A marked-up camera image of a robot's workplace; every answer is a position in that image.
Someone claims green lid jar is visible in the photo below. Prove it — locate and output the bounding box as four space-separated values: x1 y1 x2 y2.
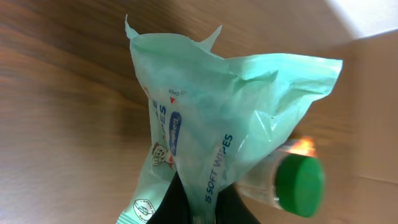
236 149 325 218

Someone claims teal wipes pack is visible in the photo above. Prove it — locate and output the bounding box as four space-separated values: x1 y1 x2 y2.
118 27 343 223

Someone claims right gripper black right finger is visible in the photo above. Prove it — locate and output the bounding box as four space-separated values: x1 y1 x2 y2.
215 185 261 224

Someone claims small orange box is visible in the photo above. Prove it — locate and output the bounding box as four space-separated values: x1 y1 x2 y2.
288 136 317 157

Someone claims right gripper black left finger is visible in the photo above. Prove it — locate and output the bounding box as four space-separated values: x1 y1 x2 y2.
147 172 192 224

